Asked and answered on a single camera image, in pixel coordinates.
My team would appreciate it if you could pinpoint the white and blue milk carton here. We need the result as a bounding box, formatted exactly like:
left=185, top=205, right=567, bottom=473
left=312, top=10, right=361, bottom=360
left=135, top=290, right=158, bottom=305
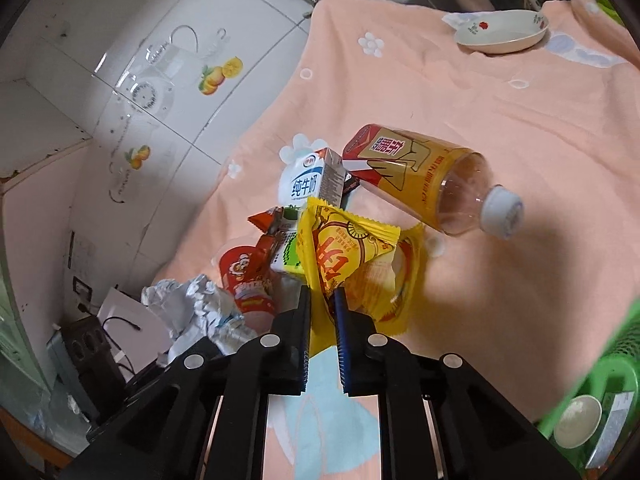
left=277, top=147, right=351, bottom=209

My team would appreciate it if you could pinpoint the white flat box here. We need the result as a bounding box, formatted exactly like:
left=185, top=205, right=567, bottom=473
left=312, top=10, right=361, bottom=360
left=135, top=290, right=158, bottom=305
left=97, top=287, right=171, bottom=361

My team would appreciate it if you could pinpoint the cream plate with flower print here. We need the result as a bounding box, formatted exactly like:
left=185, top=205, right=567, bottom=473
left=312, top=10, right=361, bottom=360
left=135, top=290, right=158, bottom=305
left=454, top=9, right=550, bottom=55

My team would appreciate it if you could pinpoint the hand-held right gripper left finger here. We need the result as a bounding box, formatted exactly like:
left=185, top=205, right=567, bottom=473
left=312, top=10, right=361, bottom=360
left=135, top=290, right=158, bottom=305
left=60, top=287, right=313, bottom=480

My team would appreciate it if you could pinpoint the silver foil packet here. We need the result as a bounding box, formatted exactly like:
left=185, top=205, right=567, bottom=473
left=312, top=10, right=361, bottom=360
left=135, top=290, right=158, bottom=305
left=585, top=390, right=633, bottom=468

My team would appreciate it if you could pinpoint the black cable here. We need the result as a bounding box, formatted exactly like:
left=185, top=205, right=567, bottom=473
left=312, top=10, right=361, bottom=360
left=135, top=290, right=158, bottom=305
left=102, top=316, right=142, bottom=333

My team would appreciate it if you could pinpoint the red snack cup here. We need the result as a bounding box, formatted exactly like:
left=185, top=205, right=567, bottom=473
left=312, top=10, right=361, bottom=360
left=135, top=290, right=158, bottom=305
left=219, top=244, right=277, bottom=317

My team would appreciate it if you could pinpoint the peach flower print blanket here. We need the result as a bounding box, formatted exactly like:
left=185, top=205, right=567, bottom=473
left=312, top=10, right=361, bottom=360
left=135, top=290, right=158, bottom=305
left=152, top=0, right=640, bottom=480

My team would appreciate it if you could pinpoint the orange snack wrapper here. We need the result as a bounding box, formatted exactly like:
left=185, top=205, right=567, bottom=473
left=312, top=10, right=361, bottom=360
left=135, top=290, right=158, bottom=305
left=248, top=206, right=287, bottom=266

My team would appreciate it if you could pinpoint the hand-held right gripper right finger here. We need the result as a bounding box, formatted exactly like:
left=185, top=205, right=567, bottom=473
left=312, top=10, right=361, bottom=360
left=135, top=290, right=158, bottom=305
left=332, top=287, right=583, bottom=480

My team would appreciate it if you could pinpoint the plastic bottle with yellow label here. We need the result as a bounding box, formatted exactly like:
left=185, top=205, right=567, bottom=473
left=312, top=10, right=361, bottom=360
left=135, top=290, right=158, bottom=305
left=342, top=123, right=525, bottom=238

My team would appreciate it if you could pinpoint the black speaker box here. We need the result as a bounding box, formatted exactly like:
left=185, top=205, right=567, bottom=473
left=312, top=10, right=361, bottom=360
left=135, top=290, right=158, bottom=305
left=60, top=315, right=126, bottom=411

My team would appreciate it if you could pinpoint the crumpled white paper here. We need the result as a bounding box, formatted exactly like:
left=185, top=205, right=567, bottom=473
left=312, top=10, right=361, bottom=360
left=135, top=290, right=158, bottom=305
left=141, top=274, right=261, bottom=361

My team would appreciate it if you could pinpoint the white round plastic lid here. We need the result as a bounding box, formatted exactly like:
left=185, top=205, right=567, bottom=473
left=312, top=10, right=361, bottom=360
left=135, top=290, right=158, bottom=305
left=554, top=395, right=603, bottom=450

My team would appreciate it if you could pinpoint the green plastic basket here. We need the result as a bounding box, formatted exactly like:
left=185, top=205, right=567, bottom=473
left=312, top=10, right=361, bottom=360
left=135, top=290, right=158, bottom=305
left=537, top=300, right=640, bottom=471

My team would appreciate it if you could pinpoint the yellow snack wrapper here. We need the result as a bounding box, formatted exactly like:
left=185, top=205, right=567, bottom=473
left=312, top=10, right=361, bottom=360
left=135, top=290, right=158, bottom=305
left=296, top=196, right=427, bottom=338

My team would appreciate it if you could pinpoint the green and white drink carton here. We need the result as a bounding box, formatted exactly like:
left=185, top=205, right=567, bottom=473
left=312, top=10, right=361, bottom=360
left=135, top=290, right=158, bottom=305
left=270, top=207, right=307, bottom=277

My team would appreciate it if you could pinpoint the wall socket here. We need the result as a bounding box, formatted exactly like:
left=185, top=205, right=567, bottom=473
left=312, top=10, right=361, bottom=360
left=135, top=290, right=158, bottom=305
left=72, top=276, right=93, bottom=313

